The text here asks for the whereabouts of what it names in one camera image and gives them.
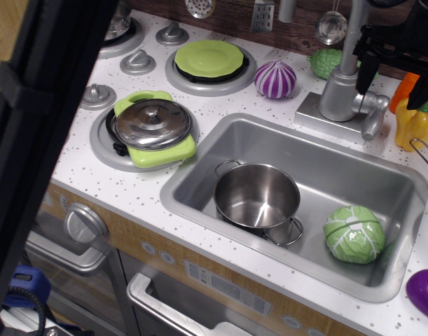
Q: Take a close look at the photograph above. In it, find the steel pot lid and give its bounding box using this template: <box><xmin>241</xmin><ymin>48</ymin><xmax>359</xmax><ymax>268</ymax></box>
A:
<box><xmin>114</xmin><ymin>98</ymin><xmax>193</xmax><ymax>151</ymax></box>

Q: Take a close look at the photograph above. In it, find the back left burner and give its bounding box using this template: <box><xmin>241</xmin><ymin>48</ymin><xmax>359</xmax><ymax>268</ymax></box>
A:
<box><xmin>97</xmin><ymin>18</ymin><xmax>144</xmax><ymax>60</ymax></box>

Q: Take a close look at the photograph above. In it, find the hanging metal spatula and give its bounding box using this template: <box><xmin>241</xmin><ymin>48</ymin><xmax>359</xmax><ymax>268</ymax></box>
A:
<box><xmin>250</xmin><ymin>0</ymin><xmax>275</xmax><ymax>34</ymax></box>

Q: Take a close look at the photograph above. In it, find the back right burner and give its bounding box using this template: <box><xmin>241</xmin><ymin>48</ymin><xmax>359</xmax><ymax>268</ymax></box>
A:
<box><xmin>165</xmin><ymin>46</ymin><xmax>257</xmax><ymax>97</ymax></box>

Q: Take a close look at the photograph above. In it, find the black coiled cable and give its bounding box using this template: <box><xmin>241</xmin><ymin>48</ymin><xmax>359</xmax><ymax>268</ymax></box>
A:
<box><xmin>6</xmin><ymin>286</ymin><xmax>48</xmax><ymax>336</ymax></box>

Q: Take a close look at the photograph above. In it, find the silver toy faucet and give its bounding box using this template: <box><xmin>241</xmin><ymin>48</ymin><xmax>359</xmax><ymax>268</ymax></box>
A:
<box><xmin>294</xmin><ymin>1</ymin><xmax>370</xmax><ymax>145</ymax></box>

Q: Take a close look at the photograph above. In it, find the silver stove knob back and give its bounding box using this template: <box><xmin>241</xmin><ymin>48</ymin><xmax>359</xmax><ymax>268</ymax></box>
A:
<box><xmin>156</xmin><ymin>22</ymin><xmax>189</xmax><ymax>46</ymax></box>

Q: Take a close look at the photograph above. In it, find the silver dishwasher handle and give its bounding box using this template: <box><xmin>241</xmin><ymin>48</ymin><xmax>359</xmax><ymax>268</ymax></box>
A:
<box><xmin>127</xmin><ymin>273</ymin><xmax>250</xmax><ymax>336</ymax></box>

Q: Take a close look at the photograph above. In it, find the silver sink basin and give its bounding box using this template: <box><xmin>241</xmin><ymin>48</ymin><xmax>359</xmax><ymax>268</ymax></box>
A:
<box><xmin>160</xmin><ymin>113</ymin><xmax>428</xmax><ymax>302</ymax></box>

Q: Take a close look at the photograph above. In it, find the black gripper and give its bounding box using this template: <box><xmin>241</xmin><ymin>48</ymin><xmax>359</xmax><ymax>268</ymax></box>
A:
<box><xmin>353</xmin><ymin>1</ymin><xmax>428</xmax><ymax>110</ymax></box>

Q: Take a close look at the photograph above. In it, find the green toy cabbage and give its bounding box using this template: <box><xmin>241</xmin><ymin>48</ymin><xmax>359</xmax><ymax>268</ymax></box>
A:
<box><xmin>323</xmin><ymin>205</ymin><xmax>386</xmax><ymax>265</ymax></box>

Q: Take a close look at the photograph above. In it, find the wire basket handle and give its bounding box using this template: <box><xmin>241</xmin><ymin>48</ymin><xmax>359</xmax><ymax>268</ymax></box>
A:
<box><xmin>409</xmin><ymin>138</ymin><xmax>428</xmax><ymax>166</ymax></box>

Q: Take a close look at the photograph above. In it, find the orange toy carrot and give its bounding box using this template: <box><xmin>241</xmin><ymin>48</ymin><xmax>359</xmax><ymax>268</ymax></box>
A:
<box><xmin>389</xmin><ymin>72</ymin><xmax>419</xmax><ymax>113</ymax></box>

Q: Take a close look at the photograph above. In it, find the green toy bitter gourd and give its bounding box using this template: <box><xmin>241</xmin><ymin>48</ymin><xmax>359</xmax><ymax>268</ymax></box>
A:
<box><xmin>306</xmin><ymin>48</ymin><xmax>379</xmax><ymax>81</ymax></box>

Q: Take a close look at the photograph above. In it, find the purple striped toy onion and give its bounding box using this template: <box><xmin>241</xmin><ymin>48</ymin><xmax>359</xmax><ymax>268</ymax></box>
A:
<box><xmin>254</xmin><ymin>60</ymin><xmax>297</xmax><ymax>99</ymax></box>

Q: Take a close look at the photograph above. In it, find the silver stove knob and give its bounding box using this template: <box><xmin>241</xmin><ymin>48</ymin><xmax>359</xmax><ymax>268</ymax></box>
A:
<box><xmin>156</xmin><ymin>22</ymin><xmax>189</xmax><ymax>46</ymax></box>
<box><xmin>80</xmin><ymin>83</ymin><xmax>116</xmax><ymax>111</ymax></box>
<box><xmin>120</xmin><ymin>49</ymin><xmax>156</xmax><ymax>76</ymax></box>

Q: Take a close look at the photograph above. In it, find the silver oven dial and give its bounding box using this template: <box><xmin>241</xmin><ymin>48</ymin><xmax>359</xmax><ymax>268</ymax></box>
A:
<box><xmin>63</xmin><ymin>202</ymin><xmax>108</xmax><ymax>244</ymax></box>

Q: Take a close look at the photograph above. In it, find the small steel pot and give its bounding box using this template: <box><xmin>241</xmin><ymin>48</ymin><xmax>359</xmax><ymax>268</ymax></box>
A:
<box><xmin>104</xmin><ymin>1</ymin><xmax>132</xmax><ymax>41</ymax></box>

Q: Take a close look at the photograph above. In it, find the green cutting board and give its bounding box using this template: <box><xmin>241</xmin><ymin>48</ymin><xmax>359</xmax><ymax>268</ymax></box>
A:
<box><xmin>114</xmin><ymin>91</ymin><xmax>196</xmax><ymax>169</ymax></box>

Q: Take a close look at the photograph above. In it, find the blue plastic device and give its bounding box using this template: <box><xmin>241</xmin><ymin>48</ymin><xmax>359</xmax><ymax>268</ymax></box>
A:
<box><xmin>4</xmin><ymin>265</ymin><xmax>51</xmax><ymax>308</ymax></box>

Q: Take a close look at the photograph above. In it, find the silver stove knob front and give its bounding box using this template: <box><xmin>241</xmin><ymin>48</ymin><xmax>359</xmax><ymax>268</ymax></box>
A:
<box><xmin>80</xmin><ymin>83</ymin><xmax>116</xmax><ymax>111</ymax></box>

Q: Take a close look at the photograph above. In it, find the silver oven door handle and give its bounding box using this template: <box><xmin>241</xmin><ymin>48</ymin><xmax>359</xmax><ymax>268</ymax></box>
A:
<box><xmin>25</xmin><ymin>232</ymin><xmax>107</xmax><ymax>277</ymax></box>

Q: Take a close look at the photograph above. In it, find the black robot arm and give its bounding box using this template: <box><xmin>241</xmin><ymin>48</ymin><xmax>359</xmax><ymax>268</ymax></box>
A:
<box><xmin>0</xmin><ymin>1</ymin><xmax>428</xmax><ymax>316</ymax></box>

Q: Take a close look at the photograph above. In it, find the silver stove knob middle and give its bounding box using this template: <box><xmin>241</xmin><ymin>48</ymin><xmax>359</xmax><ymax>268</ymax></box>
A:
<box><xmin>120</xmin><ymin>49</ymin><xmax>156</xmax><ymax>76</ymax></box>

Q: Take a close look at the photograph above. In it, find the burner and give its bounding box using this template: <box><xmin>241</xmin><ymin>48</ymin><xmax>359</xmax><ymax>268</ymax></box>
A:
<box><xmin>97</xmin><ymin>18</ymin><xmax>144</xmax><ymax>60</ymax></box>
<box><xmin>165</xmin><ymin>46</ymin><xmax>257</xmax><ymax>97</ymax></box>
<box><xmin>90</xmin><ymin>108</ymin><xmax>199</xmax><ymax>172</ymax></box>

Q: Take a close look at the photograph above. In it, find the hanging slotted spoon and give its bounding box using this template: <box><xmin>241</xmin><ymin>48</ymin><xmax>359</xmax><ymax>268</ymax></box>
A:
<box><xmin>185</xmin><ymin>0</ymin><xmax>216</xmax><ymax>20</ymax></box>

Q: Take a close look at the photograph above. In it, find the hanging silver handle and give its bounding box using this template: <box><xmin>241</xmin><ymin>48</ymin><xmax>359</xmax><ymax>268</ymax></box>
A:
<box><xmin>278</xmin><ymin>0</ymin><xmax>298</xmax><ymax>23</ymax></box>

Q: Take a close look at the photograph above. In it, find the silver faucet lever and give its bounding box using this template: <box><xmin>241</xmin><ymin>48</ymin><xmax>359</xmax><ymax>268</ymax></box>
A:
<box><xmin>359</xmin><ymin>92</ymin><xmax>390</xmax><ymax>141</ymax></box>

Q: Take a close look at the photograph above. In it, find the front right burner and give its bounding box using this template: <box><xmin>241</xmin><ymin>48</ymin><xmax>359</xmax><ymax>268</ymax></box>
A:
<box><xmin>90</xmin><ymin>108</ymin><xmax>199</xmax><ymax>172</ymax></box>

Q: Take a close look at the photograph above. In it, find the stainless steel pot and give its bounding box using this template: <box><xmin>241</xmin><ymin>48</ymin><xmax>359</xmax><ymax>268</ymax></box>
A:
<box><xmin>212</xmin><ymin>160</ymin><xmax>303</xmax><ymax>246</ymax></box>

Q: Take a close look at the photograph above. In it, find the purple toy eggplant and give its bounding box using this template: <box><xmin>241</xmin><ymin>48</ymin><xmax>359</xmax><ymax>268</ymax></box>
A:
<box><xmin>406</xmin><ymin>269</ymin><xmax>428</xmax><ymax>317</ymax></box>

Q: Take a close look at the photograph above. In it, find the hanging metal ladle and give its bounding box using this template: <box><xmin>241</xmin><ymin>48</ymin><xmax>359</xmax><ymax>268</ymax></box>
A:
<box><xmin>315</xmin><ymin>0</ymin><xmax>347</xmax><ymax>46</ymax></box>

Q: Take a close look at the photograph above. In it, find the green round plate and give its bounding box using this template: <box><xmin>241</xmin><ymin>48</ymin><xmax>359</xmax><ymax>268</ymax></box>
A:
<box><xmin>174</xmin><ymin>39</ymin><xmax>244</xmax><ymax>78</ymax></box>

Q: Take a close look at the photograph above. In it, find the yellow toy bell pepper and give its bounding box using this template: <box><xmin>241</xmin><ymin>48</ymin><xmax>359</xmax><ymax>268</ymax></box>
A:
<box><xmin>395</xmin><ymin>99</ymin><xmax>428</xmax><ymax>152</ymax></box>

